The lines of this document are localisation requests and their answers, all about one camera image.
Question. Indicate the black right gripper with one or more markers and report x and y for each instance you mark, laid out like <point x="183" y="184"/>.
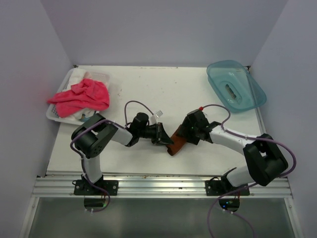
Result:
<point x="193" y="140"/>

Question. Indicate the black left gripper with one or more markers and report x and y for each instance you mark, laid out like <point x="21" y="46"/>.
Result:
<point x="161" y="137"/>

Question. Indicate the brown towel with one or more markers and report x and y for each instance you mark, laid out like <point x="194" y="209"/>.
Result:
<point x="178" y="142"/>

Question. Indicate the pink towel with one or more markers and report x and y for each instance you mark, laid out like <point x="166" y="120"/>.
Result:
<point x="87" y="94"/>

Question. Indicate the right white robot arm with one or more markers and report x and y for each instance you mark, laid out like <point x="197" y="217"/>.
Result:
<point x="264" y="160"/>

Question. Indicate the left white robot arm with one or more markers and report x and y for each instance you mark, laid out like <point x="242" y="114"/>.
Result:
<point x="91" y="138"/>

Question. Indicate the blue transparent plastic tub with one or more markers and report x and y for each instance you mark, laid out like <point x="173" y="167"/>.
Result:
<point x="235" y="87"/>

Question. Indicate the white plastic basket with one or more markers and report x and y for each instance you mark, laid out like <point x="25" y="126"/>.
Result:
<point x="97" y="75"/>

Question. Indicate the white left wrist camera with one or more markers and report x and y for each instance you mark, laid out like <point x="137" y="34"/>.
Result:
<point x="155" y="117"/>

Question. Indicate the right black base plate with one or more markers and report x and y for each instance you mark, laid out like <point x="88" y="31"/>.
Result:
<point x="217" y="186"/>

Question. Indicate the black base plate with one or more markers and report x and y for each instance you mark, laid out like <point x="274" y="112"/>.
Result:
<point x="82" y="187"/>
<point x="217" y="186"/>

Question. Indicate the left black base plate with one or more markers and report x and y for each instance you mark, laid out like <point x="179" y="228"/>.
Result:
<point x="82" y="187"/>

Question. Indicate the aluminium mounting rail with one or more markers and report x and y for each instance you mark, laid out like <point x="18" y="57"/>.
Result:
<point x="153" y="186"/>

